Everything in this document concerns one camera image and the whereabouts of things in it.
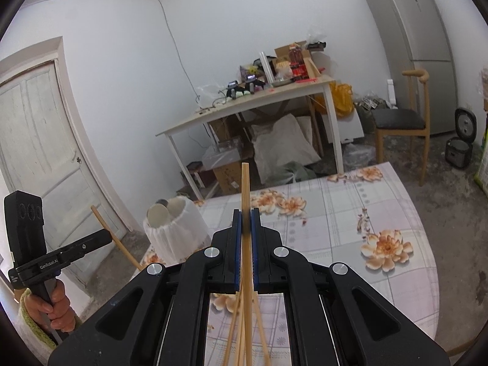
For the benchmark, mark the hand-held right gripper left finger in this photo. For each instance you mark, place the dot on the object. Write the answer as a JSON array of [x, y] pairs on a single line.
[[238, 251]]

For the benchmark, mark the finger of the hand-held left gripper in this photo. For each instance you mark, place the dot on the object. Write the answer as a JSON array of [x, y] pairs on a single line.
[[85, 243]]

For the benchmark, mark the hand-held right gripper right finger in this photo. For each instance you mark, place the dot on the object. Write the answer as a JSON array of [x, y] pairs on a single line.
[[256, 251]]

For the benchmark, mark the wooden chopstick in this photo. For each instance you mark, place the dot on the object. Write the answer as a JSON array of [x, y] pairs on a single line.
[[231, 331], [262, 331], [246, 190], [240, 335], [114, 234]]

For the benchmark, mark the person's left hand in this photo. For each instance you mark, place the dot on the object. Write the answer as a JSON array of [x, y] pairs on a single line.
[[61, 308]]

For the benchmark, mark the white plastic bag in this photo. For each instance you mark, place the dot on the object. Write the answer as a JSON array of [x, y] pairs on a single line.
[[171, 236]]

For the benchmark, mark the brown cardboard box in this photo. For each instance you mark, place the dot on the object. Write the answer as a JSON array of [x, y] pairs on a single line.
[[228, 177]]

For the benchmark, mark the white door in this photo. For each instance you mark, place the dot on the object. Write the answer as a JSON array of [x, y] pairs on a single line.
[[38, 152]]

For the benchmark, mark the dark red box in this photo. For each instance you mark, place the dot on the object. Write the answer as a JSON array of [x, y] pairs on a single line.
[[200, 175]]

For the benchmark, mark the floral tablecloth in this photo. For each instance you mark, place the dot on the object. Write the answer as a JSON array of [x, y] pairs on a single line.
[[343, 236]]

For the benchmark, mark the green vegetable bag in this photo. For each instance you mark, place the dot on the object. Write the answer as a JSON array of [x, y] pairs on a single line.
[[299, 171]]

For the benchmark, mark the grey plastic bag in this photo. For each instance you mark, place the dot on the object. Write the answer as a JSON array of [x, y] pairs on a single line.
[[225, 156]]

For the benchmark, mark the white sack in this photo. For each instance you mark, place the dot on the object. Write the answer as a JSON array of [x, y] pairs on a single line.
[[284, 145]]

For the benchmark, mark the white box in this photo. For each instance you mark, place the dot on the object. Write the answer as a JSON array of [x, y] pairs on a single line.
[[347, 127]]

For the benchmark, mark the white desk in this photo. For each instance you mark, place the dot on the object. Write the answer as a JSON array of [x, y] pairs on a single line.
[[263, 97]]

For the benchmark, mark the clear plastic bag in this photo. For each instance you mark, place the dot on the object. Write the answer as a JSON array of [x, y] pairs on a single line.
[[207, 93]]

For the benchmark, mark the yellow plastic bag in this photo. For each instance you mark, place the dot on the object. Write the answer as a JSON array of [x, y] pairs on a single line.
[[340, 99]]

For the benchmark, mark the grey-green sack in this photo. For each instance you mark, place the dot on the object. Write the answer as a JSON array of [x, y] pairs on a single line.
[[368, 116]]

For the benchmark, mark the white roll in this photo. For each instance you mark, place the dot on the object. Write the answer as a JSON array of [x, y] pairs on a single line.
[[266, 68]]

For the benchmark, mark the cardboard box with snacks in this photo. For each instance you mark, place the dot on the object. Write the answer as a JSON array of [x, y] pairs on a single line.
[[284, 61]]

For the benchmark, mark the wooden chair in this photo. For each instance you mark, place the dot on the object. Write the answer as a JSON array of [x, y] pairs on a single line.
[[400, 118]]

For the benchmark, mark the black rice cooker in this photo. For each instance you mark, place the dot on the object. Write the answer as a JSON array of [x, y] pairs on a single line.
[[461, 148]]

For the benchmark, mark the green printed bag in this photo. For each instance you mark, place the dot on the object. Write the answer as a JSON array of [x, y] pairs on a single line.
[[482, 160]]

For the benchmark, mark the silver refrigerator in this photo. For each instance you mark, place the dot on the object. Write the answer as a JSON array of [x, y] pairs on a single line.
[[415, 45]]

